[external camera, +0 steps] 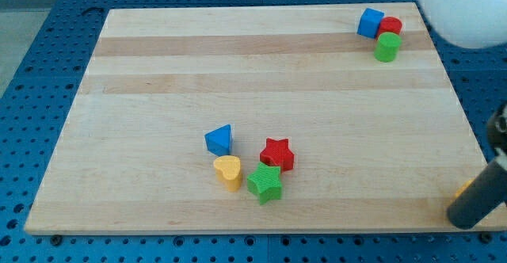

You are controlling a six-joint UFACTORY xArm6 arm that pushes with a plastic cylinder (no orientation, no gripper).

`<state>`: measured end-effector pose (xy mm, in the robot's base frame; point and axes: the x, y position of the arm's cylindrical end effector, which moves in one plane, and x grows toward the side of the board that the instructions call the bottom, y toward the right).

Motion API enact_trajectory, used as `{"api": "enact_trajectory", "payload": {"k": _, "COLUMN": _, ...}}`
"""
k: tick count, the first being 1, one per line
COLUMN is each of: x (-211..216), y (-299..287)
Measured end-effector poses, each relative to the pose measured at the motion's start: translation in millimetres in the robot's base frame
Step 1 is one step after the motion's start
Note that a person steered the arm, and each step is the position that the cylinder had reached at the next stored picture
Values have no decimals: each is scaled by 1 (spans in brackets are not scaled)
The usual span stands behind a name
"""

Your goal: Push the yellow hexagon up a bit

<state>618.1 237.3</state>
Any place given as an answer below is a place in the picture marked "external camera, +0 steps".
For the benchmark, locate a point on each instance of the black pusher mount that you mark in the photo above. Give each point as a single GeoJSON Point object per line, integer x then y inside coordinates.
{"type": "Point", "coordinates": [496, 130]}

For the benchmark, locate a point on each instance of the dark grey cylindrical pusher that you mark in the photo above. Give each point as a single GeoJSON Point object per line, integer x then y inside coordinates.
{"type": "Point", "coordinates": [481, 196]}

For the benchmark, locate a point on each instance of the yellow hexagon block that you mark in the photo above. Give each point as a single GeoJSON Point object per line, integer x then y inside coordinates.
{"type": "Point", "coordinates": [461, 189]}

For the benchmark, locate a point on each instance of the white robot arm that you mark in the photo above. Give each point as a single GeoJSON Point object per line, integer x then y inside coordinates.
{"type": "Point", "coordinates": [476, 24]}

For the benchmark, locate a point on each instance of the green cylinder block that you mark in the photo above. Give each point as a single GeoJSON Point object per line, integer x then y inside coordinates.
{"type": "Point", "coordinates": [388, 44]}

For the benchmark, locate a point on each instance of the red cylinder block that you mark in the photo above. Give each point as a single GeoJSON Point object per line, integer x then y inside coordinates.
{"type": "Point", "coordinates": [389, 24]}

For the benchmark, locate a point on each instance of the blue cube block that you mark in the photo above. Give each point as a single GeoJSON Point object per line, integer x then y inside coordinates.
{"type": "Point", "coordinates": [369, 22]}

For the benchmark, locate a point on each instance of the wooden board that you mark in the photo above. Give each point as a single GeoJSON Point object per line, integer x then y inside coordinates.
{"type": "Point", "coordinates": [379, 147]}

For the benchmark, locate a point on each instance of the red star block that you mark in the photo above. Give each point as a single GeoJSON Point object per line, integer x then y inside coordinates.
{"type": "Point", "coordinates": [277, 152]}

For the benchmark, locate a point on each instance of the green star block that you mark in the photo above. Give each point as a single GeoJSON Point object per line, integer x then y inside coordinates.
{"type": "Point", "coordinates": [265, 183]}

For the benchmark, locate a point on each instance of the yellow heart block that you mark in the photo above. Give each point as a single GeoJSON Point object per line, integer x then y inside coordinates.
{"type": "Point", "coordinates": [228, 170]}

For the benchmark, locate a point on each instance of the blue triangle block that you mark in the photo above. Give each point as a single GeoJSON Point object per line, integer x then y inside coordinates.
{"type": "Point", "coordinates": [219, 141]}

